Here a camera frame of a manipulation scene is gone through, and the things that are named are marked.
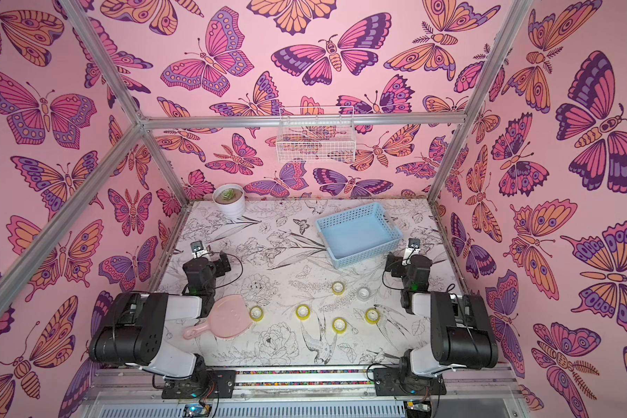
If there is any white wire wall basket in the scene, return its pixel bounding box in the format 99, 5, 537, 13
273, 106, 357, 164

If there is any yellow tape roll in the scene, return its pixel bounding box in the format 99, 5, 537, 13
364, 308, 381, 325
295, 304, 311, 320
331, 281, 346, 295
332, 317, 348, 334
249, 306, 264, 322

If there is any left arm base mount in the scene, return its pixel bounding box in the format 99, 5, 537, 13
161, 369, 237, 400

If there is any pink hand mirror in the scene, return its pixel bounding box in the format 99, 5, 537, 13
183, 294, 253, 340

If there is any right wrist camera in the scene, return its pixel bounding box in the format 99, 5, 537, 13
403, 238, 421, 260

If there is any clear white tape roll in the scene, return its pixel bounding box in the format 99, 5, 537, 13
356, 287, 371, 301

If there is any light blue plastic storage basket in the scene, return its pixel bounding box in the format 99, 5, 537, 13
315, 202, 402, 269

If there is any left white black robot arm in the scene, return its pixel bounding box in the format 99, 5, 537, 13
88, 252, 232, 381

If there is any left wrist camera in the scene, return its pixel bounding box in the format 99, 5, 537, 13
190, 240, 209, 259

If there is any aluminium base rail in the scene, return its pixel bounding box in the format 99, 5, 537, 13
76, 364, 531, 417

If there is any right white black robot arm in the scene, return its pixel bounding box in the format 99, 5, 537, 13
384, 253, 499, 382

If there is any white pot with succulent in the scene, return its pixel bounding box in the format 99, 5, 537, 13
212, 184, 246, 219

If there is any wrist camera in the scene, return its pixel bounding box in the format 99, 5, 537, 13
403, 238, 421, 260
190, 240, 209, 259

